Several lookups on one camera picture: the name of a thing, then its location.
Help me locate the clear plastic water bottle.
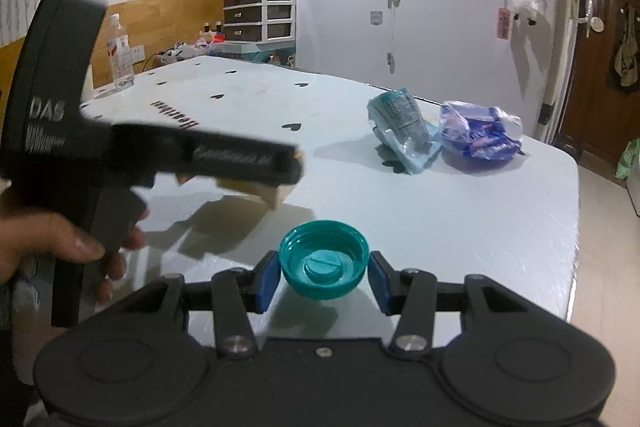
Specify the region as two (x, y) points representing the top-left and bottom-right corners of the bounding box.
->
(106, 13), (136, 92)

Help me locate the teal plastic wrapper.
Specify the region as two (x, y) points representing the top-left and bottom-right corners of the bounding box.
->
(367, 89), (443, 175)

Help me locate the white refrigerator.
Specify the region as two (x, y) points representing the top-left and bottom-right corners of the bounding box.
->
(542, 0), (583, 142)

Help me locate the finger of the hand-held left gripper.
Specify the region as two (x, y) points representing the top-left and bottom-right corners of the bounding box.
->
(270, 144), (306, 186)

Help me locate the blue purple plastic bag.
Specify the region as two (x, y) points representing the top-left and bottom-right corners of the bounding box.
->
(439, 101), (524, 162)

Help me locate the white drawer cabinet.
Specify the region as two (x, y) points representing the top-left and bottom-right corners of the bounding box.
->
(222, 0), (297, 45)

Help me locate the green plastic bag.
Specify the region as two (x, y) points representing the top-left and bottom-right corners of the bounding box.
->
(615, 137), (640, 180)

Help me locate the brown hanging bag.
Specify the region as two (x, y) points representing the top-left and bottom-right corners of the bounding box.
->
(606, 7), (640, 90)

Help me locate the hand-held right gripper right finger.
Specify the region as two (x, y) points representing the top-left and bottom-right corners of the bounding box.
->
(368, 251), (538, 355)

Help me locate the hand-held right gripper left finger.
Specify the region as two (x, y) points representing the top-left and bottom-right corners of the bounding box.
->
(117, 251), (279, 355)

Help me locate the teal bottle cap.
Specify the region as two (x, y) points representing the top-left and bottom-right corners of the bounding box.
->
(278, 220), (371, 299)

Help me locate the brown wooden door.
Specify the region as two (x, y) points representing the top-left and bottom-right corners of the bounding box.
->
(565, 0), (640, 178)

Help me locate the person's left hand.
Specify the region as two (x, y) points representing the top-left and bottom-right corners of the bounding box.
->
(0, 179), (152, 304)

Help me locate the pile of small toys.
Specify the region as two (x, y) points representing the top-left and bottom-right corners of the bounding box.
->
(165, 34), (223, 60)

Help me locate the torn brown cardboard box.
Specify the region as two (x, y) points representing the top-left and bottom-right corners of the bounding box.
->
(172, 149), (301, 212)

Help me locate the white sheep plush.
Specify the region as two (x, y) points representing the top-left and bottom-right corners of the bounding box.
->
(511, 0), (541, 28)

